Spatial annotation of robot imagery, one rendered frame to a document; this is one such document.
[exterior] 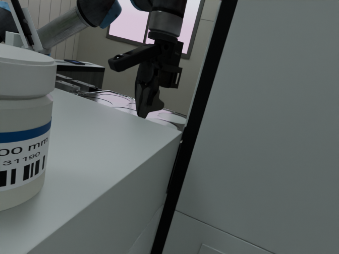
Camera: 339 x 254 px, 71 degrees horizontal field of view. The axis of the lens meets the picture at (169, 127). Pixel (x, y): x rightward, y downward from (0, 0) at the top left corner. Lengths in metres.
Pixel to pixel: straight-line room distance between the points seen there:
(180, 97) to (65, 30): 1.99
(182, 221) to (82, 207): 0.30
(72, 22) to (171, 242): 0.88
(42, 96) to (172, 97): 2.79
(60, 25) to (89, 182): 0.95
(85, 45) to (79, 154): 3.61
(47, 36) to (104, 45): 2.46
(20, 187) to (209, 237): 0.36
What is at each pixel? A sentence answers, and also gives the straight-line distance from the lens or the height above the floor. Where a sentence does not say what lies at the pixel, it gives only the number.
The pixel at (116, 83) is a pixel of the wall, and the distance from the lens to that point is 3.42.
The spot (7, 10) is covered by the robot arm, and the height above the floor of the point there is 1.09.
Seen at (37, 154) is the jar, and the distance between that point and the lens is 0.18.
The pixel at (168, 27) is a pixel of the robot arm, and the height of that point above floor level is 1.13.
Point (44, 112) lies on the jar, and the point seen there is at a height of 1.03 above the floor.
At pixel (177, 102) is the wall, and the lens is 2.92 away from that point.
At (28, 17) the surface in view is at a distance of 0.55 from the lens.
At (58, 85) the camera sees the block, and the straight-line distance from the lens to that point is 0.88.
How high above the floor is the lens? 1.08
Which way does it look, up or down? 16 degrees down
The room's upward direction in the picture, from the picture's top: 15 degrees clockwise
